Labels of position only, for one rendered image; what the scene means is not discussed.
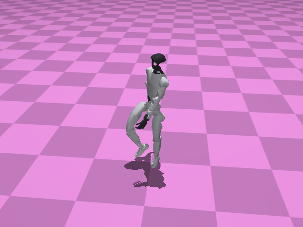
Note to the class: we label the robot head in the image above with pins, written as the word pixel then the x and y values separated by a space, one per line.
pixel 157 58

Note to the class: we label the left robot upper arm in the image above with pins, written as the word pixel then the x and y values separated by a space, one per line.
pixel 164 83

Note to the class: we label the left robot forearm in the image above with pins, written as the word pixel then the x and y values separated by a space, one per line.
pixel 152 108

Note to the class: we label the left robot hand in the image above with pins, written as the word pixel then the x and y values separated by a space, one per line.
pixel 143 123

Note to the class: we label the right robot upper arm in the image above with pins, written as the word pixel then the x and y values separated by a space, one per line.
pixel 147 69

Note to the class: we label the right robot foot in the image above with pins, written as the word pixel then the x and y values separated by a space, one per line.
pixel 141 151

